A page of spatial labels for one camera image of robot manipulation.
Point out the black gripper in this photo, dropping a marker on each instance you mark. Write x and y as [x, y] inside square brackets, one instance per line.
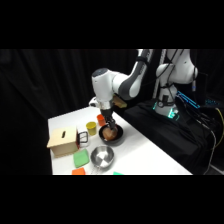
[106, 110]

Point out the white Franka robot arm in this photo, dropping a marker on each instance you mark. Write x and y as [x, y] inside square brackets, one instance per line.
[106, 83]

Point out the black bowl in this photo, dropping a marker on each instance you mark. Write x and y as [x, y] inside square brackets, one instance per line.
[119, 135]

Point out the orange plastic cup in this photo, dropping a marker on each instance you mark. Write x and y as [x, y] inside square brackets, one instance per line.
[101, 120]

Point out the yellow plastic cup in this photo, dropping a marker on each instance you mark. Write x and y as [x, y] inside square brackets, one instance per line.
[91, 128]

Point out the silver metal pot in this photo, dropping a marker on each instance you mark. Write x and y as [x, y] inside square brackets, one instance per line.
[102, 156]

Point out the green wedge block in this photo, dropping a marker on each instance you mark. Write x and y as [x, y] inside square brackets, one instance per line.
[81, 158]

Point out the green cube block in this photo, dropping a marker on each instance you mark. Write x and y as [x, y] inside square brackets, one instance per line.
[117, 173]

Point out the wooden box with slot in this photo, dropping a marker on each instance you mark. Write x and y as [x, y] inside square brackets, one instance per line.
[63, 141]

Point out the black robot stand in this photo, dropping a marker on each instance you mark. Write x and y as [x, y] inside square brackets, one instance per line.
[166, 136]

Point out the orange block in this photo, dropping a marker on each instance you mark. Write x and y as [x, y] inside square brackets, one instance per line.
[78, 171]

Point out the black curtain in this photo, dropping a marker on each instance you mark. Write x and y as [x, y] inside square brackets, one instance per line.
[46, 80]

